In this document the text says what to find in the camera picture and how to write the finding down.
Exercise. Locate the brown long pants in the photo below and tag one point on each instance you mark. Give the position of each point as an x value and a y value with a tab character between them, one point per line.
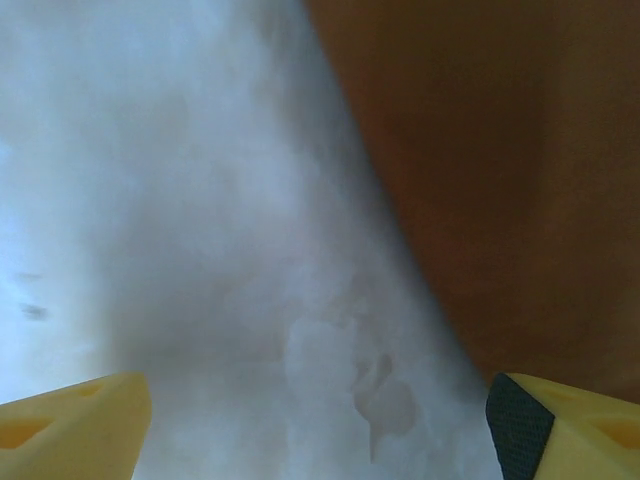
500	175

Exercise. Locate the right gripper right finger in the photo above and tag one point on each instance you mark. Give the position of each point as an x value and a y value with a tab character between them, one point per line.
575	435

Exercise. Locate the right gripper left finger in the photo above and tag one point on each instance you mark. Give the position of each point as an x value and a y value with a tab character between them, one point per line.
70	430

